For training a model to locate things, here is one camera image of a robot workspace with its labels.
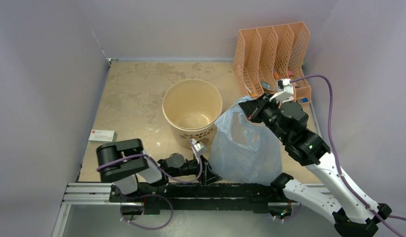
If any blue plastic trash bag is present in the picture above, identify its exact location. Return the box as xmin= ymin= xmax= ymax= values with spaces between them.
xmin=208 ymin=96 xmax=282 ymax=186

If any orange file organizer rack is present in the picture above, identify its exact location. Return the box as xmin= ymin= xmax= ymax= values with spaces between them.
xmin=233 ymin=22 xmax=310 ymax=98

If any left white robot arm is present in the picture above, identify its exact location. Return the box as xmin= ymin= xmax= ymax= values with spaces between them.
xmin=96 ymin=139 xmax=222 ymax=202

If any aluminium frame rail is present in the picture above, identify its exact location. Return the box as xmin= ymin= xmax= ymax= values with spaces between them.
xmin=51 ymin=182 xmax=331 ymax=237

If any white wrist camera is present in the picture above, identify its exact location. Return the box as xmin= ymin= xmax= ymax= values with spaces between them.
xmin=269 ymin=79 xmax=294 ymax=104
xmin=190 ymin=139 xmax=207 ymax=157

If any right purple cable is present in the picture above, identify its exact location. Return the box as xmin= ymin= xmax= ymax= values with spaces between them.
xmin=290 ymin=74 xmax=406 ymax=237

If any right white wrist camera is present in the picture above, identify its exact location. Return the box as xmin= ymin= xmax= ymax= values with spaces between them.
xmin=269 ymin=79 xmax=294 ymax=104

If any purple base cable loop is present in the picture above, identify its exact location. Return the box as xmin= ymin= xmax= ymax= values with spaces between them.
xmin=115 ymin=186 xmax=174 ymax=230

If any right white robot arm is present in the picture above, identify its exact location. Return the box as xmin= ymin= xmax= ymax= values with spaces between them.
xmin=239 ymin=93 xmax=392 ymax=237

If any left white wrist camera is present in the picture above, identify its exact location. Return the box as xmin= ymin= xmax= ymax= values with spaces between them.
xmin=190 ymin=139 xmax=207 ymax=157

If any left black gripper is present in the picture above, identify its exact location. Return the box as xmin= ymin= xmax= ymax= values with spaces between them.
xmin=168 ymin=153 xmax=222 ymax=185

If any beige paper trash bin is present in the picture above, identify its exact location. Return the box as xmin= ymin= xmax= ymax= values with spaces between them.
xmin=162 ymin=79 xmax=223 ymax=148

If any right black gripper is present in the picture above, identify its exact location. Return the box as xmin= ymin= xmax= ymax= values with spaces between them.
xmin=240 ymin=92 xmax=290 ymax=143

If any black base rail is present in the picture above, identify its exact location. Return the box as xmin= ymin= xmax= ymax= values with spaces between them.
xmin=109 ymin=173 xmax=293 ymax=215

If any white red small box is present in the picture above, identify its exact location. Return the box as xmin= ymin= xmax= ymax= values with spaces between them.
xmin=88 ymin=129 xmax=116 ymax=142

